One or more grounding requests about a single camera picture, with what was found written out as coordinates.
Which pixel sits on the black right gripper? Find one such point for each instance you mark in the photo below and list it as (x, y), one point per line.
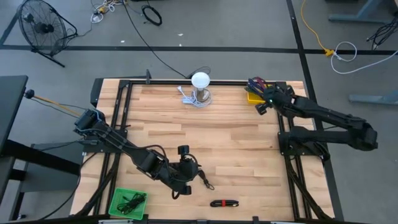
(273, 96)

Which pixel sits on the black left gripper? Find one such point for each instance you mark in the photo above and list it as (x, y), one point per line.
(186, 171)

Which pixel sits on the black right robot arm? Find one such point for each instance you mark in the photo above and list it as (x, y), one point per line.
(329, 116)

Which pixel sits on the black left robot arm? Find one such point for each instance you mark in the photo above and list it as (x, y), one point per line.
(140, 157)

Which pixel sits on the yellow plastic basket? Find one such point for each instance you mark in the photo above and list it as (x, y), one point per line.
(253, 99)

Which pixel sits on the green plastic basket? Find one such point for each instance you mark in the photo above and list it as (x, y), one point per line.
(141, 214)

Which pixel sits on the white mushroom table lamp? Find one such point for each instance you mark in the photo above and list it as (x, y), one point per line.
(200, 80)

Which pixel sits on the grey desk foot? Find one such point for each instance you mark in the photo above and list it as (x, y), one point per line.
(373, 99)

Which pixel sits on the grey desk leg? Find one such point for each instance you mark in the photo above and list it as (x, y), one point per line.
(357, 19)

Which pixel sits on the yellow rod with black knob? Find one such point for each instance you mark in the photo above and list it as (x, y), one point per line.
(29, 94)

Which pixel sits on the black desk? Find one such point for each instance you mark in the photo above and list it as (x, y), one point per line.
(11, 102)

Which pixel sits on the black floor fan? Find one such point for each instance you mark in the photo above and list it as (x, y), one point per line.
(43, 28)

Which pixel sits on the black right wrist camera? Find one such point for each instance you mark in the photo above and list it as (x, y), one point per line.
(261, 109)

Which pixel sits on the black aluminium table frame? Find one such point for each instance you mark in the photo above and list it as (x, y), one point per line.
(161, 82)

